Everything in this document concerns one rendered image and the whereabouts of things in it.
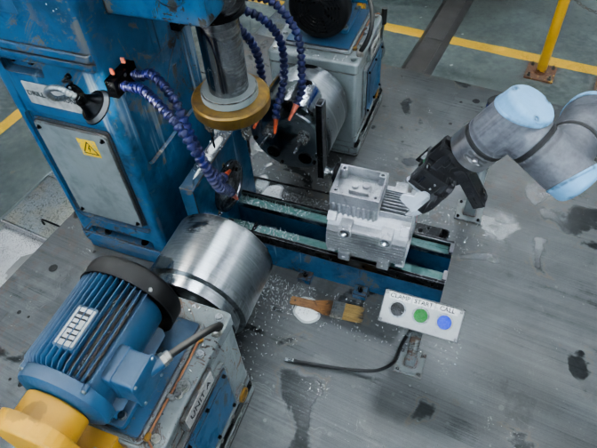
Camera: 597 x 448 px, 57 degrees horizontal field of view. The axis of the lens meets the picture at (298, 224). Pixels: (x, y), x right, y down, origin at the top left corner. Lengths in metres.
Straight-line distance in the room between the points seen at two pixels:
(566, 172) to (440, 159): 0.23
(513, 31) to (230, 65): 3.16
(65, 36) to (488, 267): 1.20
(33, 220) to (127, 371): 1.66
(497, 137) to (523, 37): 3.12
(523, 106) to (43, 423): 0.88
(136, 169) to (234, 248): 0.32
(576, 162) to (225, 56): 0.69
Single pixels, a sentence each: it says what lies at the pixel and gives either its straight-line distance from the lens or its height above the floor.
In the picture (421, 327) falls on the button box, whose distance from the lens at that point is 1.22.
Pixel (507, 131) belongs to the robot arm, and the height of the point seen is 1.46.
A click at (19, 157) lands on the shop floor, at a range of 3.56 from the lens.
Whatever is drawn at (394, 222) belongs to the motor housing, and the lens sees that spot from 1.34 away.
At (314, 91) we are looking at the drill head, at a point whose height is 1.15.
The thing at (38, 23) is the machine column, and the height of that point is 1.57.
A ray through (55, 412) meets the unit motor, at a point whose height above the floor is 1.32.
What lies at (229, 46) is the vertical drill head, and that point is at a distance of 1.18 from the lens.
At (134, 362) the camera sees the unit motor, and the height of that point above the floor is 1.31.
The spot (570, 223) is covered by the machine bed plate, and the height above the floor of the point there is 0.80.
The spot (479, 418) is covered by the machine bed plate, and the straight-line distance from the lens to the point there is 1.43.
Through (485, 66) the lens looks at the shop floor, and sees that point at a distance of 3.81.
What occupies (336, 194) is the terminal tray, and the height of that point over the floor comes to 1.14.
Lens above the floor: 2.10
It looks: 50 degrees down
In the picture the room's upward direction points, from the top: 5 degrees counter-clockwise
